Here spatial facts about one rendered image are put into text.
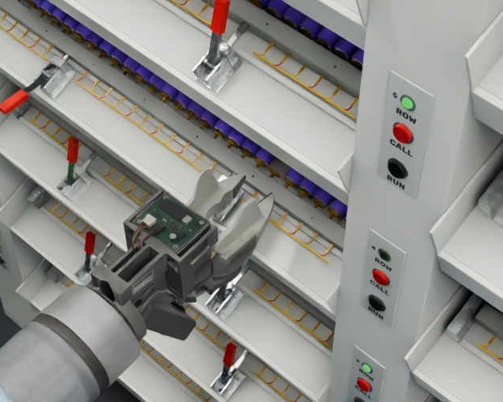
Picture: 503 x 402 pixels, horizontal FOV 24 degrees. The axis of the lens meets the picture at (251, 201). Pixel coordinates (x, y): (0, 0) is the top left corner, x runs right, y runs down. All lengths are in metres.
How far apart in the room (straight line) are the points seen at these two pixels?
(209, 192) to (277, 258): 0.11
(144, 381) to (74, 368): 0.81
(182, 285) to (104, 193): 0.46
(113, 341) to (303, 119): 0.26
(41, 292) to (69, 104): 0.62
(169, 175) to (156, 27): 0.20
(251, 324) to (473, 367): 0.34
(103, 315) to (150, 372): 0.80
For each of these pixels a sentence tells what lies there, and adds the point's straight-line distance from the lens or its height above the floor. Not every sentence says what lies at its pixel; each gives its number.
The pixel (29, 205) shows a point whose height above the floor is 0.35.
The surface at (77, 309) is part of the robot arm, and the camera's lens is 1.03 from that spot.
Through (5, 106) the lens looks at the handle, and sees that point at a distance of 1.34.
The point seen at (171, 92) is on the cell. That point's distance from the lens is 1.31.
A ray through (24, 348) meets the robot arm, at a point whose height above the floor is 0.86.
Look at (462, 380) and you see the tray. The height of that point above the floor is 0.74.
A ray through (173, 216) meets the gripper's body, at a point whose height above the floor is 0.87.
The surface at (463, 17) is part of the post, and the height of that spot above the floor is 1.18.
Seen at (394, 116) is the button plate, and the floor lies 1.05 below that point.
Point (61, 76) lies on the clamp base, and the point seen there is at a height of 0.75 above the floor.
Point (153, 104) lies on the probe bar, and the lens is 1.30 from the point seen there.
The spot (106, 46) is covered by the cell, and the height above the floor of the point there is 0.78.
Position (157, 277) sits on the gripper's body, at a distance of 1.06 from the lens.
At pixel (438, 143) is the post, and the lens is 0.90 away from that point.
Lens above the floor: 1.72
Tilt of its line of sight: 52 degrees down
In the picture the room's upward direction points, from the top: straight up
